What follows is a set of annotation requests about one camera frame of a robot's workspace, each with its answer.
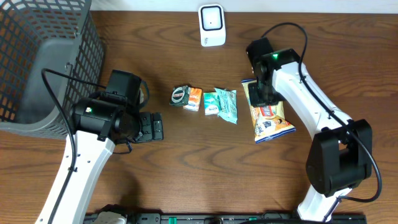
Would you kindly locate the large beige snack bag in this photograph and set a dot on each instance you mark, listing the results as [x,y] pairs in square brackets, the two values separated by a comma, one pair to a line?
[268,121]

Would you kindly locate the dark green round-logo packet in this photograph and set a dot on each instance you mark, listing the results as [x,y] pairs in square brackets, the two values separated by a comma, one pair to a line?
[180,95]

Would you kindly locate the light green snack packet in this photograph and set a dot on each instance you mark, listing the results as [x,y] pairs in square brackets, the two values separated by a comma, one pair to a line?
[228,108]

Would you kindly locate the teal small snack packet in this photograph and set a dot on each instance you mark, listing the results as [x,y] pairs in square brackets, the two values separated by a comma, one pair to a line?
[211,103]

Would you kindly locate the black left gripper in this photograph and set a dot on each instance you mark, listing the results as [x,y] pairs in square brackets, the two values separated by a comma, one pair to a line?
[150,126]

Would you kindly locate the orange small snack packet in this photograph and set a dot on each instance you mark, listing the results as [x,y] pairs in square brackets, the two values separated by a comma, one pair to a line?
[194,100]

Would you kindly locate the dark grey mesh plastic basket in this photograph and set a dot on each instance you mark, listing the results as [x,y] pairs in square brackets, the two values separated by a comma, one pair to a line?
[37,34]

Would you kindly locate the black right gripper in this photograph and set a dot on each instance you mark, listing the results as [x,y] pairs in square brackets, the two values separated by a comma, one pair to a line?
[255,100]

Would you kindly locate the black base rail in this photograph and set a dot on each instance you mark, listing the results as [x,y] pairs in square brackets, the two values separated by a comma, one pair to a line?
[155,218]

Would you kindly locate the white barcode scanner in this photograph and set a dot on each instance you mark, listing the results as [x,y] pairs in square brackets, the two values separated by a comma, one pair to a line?
[212,25]

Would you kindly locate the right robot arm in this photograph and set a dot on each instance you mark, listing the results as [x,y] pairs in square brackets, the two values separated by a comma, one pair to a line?
[338,160]

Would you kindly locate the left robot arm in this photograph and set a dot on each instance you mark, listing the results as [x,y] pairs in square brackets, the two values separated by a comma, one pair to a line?
[95,125]

